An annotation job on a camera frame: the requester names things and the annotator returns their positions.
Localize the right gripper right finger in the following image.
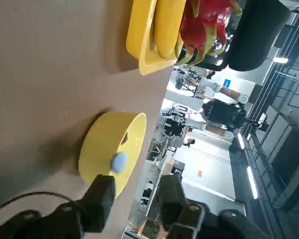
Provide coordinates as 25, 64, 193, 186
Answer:
144, 174, 268, 239

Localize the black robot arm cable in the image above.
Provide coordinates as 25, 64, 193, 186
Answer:
0, 191, 74, 217

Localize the yellow plastic tray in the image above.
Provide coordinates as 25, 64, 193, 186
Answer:
126, 0, 187, 76

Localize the long ceiling light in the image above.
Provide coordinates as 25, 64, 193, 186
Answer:
246, 165, 259, 200

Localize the yellow bowl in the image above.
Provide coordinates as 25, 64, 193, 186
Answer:
78, 111, 148, 200

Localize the red dragon fruit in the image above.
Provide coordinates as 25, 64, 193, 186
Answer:
174, 0, 242, 67

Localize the light blue spoon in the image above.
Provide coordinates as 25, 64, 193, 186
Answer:
110, 152, 128, 173

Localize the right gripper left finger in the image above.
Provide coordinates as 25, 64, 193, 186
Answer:
0, 174, 117, 239

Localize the yellow banana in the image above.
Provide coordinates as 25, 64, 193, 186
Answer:
154, 0, 187, 58

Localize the black background machine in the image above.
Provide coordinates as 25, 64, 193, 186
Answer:
201, 98, 247, 132

